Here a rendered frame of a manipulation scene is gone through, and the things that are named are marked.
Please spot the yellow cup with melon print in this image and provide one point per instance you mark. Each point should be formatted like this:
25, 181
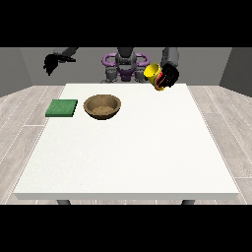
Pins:
152, 74

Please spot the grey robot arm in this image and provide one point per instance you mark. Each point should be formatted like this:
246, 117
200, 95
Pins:
170, 55
66, 51

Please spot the green square pad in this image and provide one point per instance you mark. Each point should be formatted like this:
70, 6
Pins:
61, 108

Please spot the brown wooden bowl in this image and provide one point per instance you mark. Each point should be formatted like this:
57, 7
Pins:
102, 106

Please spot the grey robot trunk purple rings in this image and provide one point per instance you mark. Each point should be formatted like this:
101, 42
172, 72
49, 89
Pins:
124, 67

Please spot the dark table leg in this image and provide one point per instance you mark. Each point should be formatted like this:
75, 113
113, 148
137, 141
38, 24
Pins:
188, 202
63, 202

